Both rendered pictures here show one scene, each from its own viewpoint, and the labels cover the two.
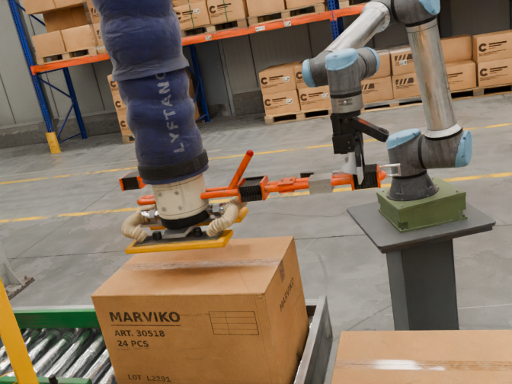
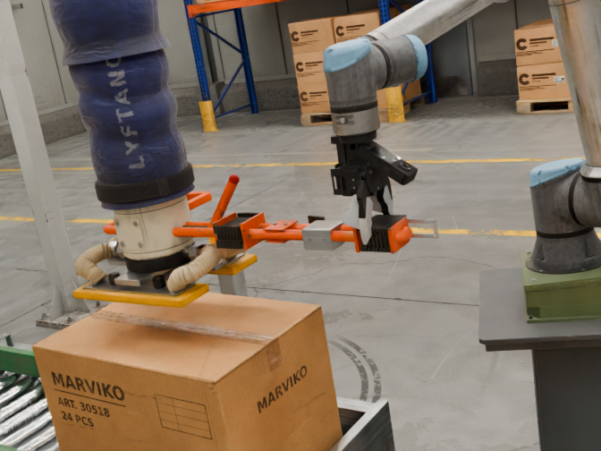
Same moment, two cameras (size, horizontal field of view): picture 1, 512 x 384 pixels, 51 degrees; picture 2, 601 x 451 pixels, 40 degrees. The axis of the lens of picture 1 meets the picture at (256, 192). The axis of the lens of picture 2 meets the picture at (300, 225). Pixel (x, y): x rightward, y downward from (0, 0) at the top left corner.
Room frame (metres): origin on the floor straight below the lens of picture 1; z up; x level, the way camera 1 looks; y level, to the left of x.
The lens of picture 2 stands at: (0.00, -0.65, 1.70)
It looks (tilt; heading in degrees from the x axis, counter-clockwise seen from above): 16 degrees down; 18
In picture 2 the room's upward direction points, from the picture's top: 9 degrees counter-clockwise
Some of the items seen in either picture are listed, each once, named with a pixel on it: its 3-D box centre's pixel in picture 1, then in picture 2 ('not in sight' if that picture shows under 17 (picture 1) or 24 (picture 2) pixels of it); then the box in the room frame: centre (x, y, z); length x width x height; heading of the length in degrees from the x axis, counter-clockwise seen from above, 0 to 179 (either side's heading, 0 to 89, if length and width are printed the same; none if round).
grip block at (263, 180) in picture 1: (254, 188); (240, 230); (1.62, 0.01, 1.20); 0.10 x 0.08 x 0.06; 163
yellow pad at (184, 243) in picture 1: (177, 237); (137, 285); (1.60, 0.27, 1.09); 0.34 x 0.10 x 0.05; 73
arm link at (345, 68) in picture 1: (344, 73); (351, 75); (1.53, -0.31, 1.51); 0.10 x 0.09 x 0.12; 142
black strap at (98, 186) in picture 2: (173, 162); (146, 181); (1.70, 0.24, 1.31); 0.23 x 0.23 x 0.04
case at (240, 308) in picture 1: (208, 315); (190, 398); (1.69, 0.25, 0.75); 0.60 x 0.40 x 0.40; 70
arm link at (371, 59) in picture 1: (356, 65); (390, 62); (1.63, -0.37, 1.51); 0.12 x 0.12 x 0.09; 52
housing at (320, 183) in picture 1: (321, 183); (324, 234); (1.56, -0.20, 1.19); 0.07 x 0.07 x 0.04; 73
